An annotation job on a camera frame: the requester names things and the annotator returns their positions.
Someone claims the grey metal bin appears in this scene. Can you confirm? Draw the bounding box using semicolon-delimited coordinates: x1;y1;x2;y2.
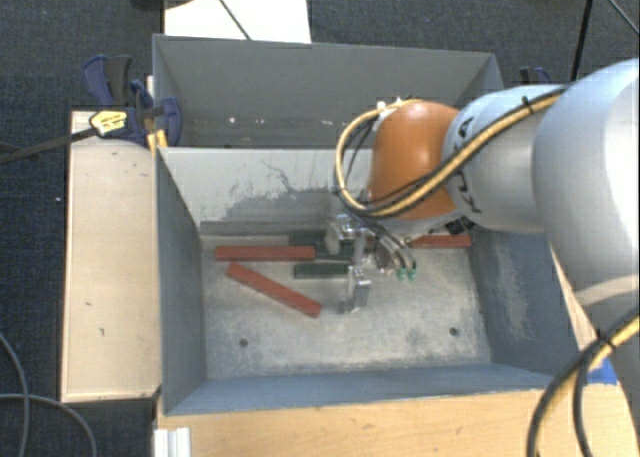
151;33;585;417

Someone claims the red-brown flat block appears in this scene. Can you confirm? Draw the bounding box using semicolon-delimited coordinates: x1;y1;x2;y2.
225;262;323;319
409;234;473;250
214;244;318;263

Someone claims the black cylinder on white bracket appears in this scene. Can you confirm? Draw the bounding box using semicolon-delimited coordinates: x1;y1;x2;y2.
445;217;475;237

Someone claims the pale wood flat board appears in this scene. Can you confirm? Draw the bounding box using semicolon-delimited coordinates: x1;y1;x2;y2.
60;109;163;404

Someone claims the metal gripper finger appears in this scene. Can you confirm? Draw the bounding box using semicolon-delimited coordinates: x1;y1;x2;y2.
338;266;373;315
325;213;358;256

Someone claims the dark green flat block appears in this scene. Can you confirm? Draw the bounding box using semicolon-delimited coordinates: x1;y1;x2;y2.
292;262;351;280
288;229;332;248

